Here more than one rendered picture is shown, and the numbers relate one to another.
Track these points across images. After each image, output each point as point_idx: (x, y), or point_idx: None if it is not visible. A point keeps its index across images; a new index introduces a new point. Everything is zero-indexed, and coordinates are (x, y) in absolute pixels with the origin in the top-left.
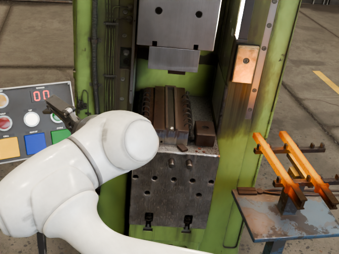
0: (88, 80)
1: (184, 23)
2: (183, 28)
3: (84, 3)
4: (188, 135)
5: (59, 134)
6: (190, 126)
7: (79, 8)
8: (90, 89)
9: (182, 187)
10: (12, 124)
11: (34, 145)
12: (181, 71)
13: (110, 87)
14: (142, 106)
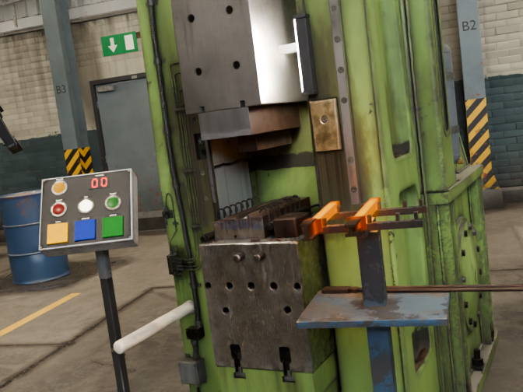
0: (170, 181)
1: (225, 78)
2: (225, 85)
3: (154, 93)
4: (266, 224)
5: (110, 221)
6: (274, 217)
7: (151, 99)
8: (173, 192)
9: (264, 299)
10: (66, 211)
11: (82, 232)
12: (235, 136)
13: (191, 184)
14: (235, 210)
